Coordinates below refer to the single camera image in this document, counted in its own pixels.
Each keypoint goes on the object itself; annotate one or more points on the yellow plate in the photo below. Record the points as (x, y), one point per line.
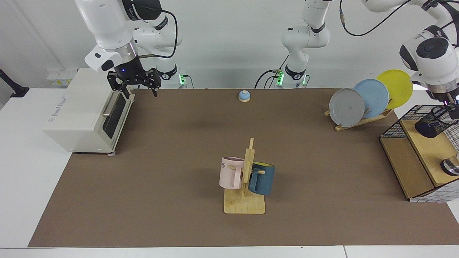
(398, 87)

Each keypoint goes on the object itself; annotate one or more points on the pink cup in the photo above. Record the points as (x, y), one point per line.
(226, 175)

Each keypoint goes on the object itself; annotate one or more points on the brown table cloth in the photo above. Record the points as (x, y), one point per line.
(161, 200)

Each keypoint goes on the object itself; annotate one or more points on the wooden plate rack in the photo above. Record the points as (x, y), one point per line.
(358, 123)

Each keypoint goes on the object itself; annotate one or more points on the dark blue cup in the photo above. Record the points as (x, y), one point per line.
(265, 179)

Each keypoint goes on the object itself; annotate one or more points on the grey plate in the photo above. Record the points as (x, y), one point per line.
(346, 107)

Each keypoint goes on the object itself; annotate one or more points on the light blue plate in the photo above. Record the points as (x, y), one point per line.
(376, 98)

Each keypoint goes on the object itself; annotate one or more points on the wooden cup stand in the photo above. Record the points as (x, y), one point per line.
(247, 206)

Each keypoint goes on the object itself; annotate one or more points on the black clamp stand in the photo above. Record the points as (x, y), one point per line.
(18, 91)

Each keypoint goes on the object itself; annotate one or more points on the black mesh pen holder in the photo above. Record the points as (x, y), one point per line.
(428, 132)

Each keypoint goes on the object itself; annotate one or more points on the steel rimmed glass lid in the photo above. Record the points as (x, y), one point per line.
(452, 166)

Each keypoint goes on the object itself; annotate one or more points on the white grid-patterned board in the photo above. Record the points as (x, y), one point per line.
(430, 197)

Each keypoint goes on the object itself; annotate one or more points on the pale toaster oven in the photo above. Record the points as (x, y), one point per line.
(79, 107)

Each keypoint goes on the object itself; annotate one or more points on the small blue round bell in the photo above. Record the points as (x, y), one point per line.
(244, 96)

